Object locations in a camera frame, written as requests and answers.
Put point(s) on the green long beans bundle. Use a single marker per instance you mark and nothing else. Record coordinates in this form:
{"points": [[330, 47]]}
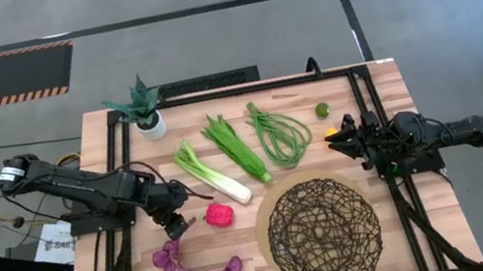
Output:
{"points": [[258, 120]]}

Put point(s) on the yellow lemon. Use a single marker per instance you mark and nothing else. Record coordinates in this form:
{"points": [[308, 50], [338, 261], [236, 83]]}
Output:
{"points": [[330, 131]]}

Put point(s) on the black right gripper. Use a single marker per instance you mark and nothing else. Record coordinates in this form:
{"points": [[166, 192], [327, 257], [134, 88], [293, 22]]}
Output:
{"points": [[372, 142]]}

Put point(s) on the red bell pepper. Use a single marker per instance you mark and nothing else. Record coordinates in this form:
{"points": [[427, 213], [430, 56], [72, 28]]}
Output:
{"points": [[219, 215]]}

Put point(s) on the green plant in white pot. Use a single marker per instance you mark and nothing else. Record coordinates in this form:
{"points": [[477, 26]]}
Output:
{"points": [[151, 124]]}

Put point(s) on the white and green leek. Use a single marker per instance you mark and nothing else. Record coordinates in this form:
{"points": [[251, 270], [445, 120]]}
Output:
{"points": [[214, 177]]}

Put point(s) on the green lime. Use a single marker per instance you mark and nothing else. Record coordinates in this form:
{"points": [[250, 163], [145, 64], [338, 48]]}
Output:
{"points": [[322, 110]]}

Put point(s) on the black hook clamp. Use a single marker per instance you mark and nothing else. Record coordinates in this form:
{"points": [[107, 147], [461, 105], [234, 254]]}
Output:
{"points": [[316, 70]]}

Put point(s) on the white printed paper sheet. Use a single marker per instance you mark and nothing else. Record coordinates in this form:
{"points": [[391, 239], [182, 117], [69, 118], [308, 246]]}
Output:
{"points": [[56, 245]]}

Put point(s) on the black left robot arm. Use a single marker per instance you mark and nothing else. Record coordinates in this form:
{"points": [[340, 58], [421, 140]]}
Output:
{"points": [[81, 186]]}

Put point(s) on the green leafy lettuce bunch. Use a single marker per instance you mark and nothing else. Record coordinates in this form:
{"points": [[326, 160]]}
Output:
{"points": [[236, 149]]}

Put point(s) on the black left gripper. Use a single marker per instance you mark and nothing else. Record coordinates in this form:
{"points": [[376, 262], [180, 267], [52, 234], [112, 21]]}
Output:
{"points": [[168, 198]]}

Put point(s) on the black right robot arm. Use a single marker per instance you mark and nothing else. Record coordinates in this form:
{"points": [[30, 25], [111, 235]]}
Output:
{"points": [[445, 129]]}

